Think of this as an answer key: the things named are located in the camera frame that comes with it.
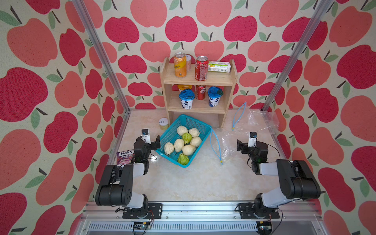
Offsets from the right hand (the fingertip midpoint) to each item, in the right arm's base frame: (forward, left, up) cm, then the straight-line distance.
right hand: (246, 142), depth 93 cm
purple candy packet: (-17, +76, -2) cm, 78 cm away
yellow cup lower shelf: (+21, +44, +25) cm, 55 cm away
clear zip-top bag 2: (-1, +15, -1) cm, 15 cm away
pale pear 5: (-6, +44, 0) cm, 44 cm away
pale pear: (+7, +44, 0) cm, 44 cm away
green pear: (0, +39, +1) cm, 39 cm away
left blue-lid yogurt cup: (+14, +40, +23) cm, 49 cm away
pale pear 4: (-8, +50, -1) cm, 51 cm away
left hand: (-5, +60, +5) cm, 61 cm away
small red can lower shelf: (+21, +32, +22) cm, 45 cm away
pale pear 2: (+5, +35, +1) cm, 35 cm away
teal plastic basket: (+2, +51, 0) cm, 51 cm away
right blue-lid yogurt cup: (+18, +24, +24) cm, 38 cm away
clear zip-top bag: (+23, -7, -5) cm, 25 cm away
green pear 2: (-16, +40, 0) cm, 43 cm away
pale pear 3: (-2, +33, +1) cm, 33 cm away
